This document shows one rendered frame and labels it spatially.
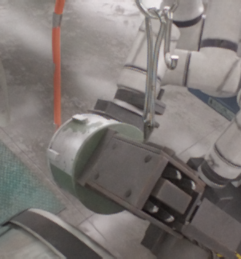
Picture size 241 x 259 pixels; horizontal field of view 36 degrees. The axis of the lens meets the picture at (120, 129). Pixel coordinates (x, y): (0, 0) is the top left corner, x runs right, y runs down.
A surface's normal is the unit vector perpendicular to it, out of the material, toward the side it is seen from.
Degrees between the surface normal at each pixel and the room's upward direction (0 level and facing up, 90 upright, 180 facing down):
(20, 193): 0
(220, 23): 48
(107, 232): 0
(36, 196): 0
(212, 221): 65
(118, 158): 43
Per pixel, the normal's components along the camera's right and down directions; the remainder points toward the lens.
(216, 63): -0.18, -0.02
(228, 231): 0.54, 0.18
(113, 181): -0.68, -0.50
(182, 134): 0.00, -0.74
